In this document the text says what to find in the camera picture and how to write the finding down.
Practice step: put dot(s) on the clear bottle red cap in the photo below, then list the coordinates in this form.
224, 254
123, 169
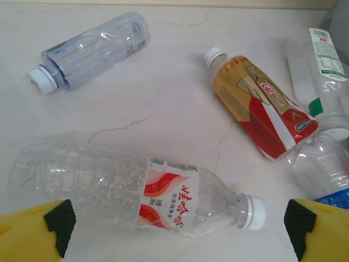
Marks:
321, 163

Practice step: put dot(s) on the bluish clear bottle white cap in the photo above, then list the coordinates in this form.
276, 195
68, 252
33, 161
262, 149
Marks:
90, 52

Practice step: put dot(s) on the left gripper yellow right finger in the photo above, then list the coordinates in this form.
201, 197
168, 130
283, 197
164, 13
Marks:
330, 237

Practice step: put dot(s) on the clear bottle red white label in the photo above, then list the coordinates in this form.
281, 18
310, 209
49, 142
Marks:
109, 180

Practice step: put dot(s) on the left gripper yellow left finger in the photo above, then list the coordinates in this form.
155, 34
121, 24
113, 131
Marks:
21, 237

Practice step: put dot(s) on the red gold label bottle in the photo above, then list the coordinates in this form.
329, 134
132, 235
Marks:
259, 103

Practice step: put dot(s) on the clear bottle green white label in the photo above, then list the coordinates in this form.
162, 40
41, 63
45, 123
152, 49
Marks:
308, 68

